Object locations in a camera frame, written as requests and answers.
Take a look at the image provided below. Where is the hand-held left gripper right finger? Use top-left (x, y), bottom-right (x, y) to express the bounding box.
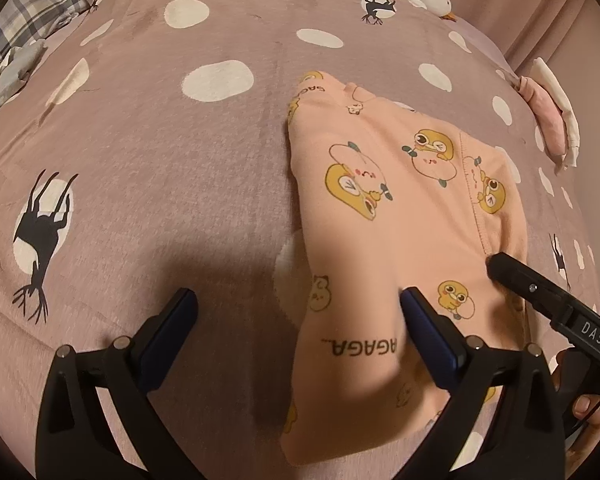
top-left (400, 287), bottom-right (566, 480)

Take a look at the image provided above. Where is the polka dot blanket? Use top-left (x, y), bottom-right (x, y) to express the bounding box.
top-left (0, 0), bottom-right (600, 480)

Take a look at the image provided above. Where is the plaid cloth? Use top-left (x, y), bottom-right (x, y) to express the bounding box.
top-left (0, 0), bottom-right (101, 117)

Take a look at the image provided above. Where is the pink curtain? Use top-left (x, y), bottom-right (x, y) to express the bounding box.
top-left (430, 0), bottom-right (600, 92)

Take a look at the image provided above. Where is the white folded cloth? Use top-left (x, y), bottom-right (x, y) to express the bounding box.
top-left (532, 57), bottom-right (581, 170)

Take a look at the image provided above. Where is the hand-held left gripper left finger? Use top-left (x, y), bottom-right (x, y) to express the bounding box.
top-left (34, 287), bottom-right (199, 480)

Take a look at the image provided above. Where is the person's right hand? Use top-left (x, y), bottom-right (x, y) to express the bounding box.
top-left (550, 350), bottom-right (600, 461)

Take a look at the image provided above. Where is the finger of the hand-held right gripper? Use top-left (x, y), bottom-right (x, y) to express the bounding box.
top-left (487, 252), bottom-right (577, 321)

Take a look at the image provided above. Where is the pink folded cloth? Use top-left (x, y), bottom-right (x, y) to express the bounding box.
top-left (517, 76), bottom-right (568, 157)

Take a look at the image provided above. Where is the pink cartoon print top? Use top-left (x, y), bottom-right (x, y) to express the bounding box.
top-left (279, 71), bottom-right (531, 468)

